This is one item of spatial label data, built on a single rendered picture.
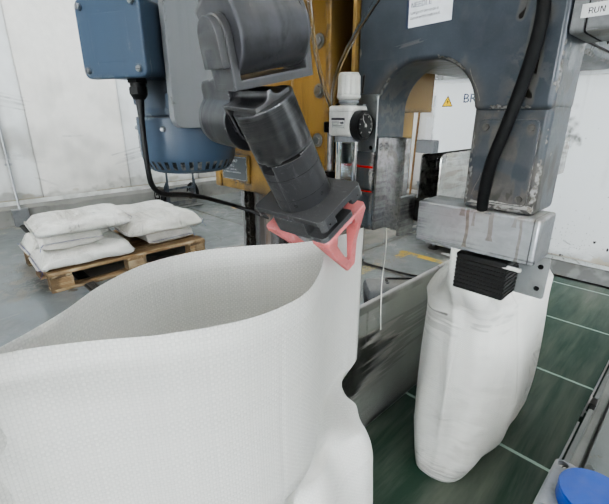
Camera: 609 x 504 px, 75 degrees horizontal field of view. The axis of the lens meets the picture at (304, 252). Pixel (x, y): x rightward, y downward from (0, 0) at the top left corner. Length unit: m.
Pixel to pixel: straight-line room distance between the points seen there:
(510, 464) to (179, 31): 1.11
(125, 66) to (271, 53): 0.27
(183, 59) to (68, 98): 4.92
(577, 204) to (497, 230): 2.80
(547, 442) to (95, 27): 1.27
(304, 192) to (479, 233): 0.23
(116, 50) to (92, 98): 4.97
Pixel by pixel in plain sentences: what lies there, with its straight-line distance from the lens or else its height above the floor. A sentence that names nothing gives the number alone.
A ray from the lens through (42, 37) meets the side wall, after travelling 5.50.
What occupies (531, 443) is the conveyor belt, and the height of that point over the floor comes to 0.38.
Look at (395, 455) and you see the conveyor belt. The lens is 1.11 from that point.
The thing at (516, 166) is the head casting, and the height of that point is 1.12.
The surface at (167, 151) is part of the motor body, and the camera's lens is 0.64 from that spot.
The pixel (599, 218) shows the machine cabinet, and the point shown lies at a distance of 3.28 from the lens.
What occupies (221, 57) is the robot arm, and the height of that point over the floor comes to 1.21.
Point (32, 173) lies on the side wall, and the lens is 5.41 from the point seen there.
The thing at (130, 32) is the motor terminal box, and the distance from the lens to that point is 0.58.
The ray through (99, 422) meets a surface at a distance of 0.33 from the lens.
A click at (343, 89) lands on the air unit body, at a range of 0.54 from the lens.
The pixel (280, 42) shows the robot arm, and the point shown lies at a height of 1.22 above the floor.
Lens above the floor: 1.17
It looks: 19 degrees down
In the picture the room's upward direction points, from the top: straight up
